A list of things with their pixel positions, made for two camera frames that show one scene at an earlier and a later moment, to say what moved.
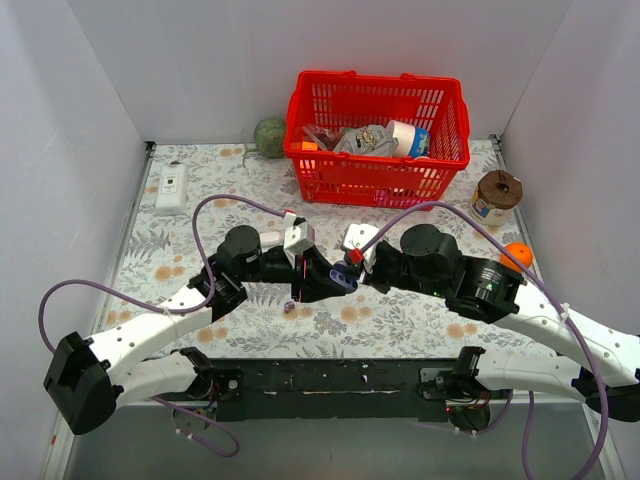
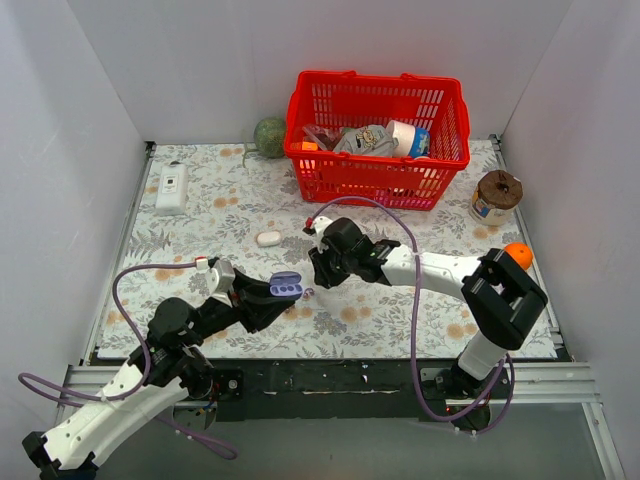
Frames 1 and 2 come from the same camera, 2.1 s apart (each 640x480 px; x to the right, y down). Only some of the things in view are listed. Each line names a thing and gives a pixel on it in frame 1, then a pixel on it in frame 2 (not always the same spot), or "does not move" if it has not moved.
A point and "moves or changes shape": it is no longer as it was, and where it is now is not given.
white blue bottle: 412,142 does not move
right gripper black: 375,270 to 329,263
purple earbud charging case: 343,277 moves or changes shape
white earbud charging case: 271,239 does not move
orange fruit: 521,252 does not move
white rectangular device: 172,190 does not move
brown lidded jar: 495,198 does not move
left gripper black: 302,273 to 248,305
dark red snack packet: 325,138 does not move
